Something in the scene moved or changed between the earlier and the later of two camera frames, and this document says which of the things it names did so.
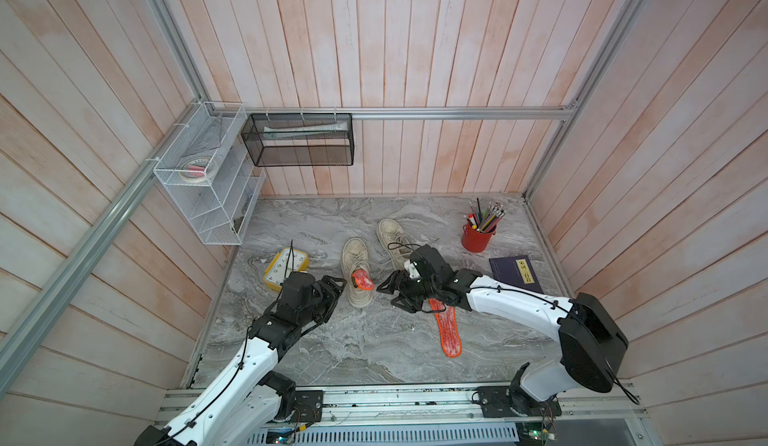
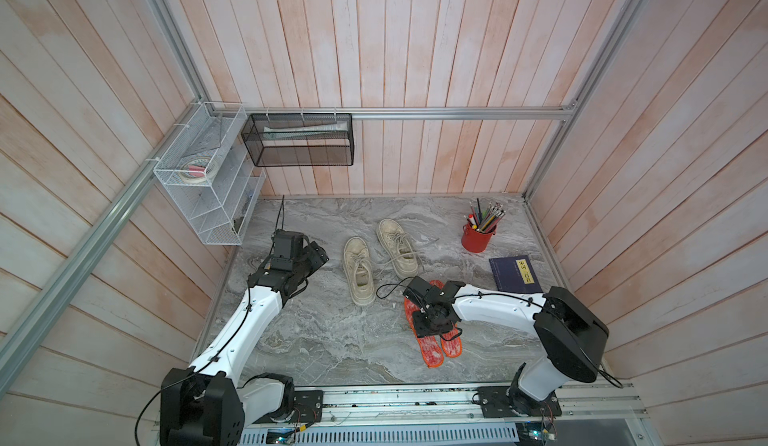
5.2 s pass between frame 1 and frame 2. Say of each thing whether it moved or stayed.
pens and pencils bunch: stayed
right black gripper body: moved
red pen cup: stayed
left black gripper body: moved
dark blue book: stayed
